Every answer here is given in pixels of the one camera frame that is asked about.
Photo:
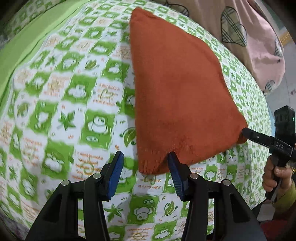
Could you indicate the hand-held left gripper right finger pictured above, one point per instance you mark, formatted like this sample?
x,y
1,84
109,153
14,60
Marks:
x,y
177,176

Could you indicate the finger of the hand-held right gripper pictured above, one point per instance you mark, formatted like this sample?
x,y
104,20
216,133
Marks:
x,y
254,136

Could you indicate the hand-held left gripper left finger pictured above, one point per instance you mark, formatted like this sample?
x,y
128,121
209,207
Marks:
x,y
115,176

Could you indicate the orange knit sweater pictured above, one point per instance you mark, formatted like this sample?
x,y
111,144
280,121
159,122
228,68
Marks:
x,y
180,92

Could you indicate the person's right forearm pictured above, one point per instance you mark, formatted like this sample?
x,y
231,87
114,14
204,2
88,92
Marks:
x,y
289,192

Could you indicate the person's right hand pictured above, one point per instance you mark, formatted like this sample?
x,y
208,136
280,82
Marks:
x,y
268,173

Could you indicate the pink heart-patterned pillow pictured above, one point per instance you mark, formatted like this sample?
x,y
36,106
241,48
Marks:
x,y
254,34

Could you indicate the green patterned bed sheet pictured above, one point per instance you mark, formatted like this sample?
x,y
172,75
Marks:
x,y
69,92

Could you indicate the dark red cloth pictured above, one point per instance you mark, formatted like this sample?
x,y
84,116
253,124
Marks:
x,y
275,231

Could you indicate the floral blanket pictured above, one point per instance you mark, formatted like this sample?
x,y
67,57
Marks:
x,y
9,226

